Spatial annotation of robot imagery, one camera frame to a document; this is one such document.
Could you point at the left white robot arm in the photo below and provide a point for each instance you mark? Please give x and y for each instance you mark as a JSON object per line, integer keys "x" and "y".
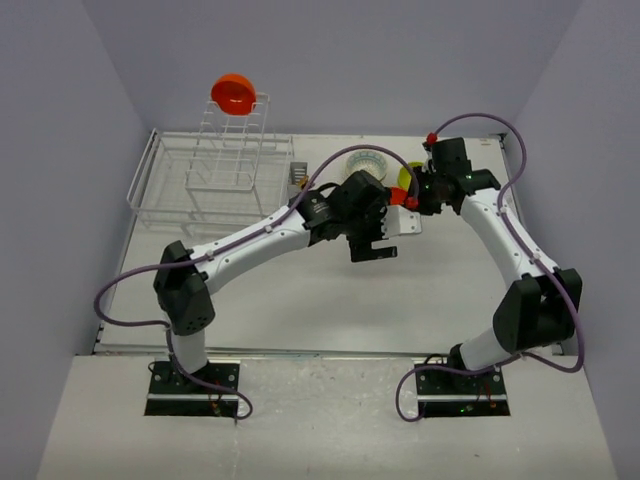
{"x": 185, "y": 293}

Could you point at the white wire dish rack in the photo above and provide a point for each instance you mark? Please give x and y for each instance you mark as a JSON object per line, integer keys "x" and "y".
{"x": 228, "y": 173}

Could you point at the orange flower patterned bowl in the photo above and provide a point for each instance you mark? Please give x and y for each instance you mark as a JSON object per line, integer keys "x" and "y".
{"x": 371, "y": 173}

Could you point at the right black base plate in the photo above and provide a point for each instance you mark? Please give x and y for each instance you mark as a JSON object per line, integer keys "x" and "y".
{"x": 444, "y": 395}

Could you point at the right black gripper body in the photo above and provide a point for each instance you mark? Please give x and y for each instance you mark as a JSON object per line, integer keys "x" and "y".
{"x": 428, "y": 189}

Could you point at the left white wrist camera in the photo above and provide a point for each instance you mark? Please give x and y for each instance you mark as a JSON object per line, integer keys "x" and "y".
{"x": 399, "y": 221}

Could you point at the blue sun patterned bowl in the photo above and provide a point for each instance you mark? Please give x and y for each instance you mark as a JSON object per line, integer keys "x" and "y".
{"x": 371, "y": 161}

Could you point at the grey cutlery holder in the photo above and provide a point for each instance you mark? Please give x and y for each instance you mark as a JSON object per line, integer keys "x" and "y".
{"x": 298, "y": 173}

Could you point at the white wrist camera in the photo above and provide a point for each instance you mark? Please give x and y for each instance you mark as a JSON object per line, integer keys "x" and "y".
{"x": 430, "y": 140}
{"x": 399, "y": 221}

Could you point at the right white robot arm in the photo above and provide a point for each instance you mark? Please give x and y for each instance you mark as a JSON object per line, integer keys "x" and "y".
{"x": 541, "y": 299}

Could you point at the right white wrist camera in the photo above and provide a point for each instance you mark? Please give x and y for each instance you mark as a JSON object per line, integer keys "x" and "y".
{"x": 430, "y": 140}

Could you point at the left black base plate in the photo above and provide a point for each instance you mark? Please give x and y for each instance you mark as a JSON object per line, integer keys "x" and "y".
{"x": 170, "y": 394}

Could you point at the green bowl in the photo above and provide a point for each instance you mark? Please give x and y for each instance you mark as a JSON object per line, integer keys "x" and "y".
{"x": 404, "y": 177}

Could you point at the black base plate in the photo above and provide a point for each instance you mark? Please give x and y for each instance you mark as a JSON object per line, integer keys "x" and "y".
{"x": 170, "y": 394}
{"x": 444, "y": 395}

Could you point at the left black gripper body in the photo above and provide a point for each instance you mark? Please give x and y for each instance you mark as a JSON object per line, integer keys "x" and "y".
{"x": 367, "y": 224}

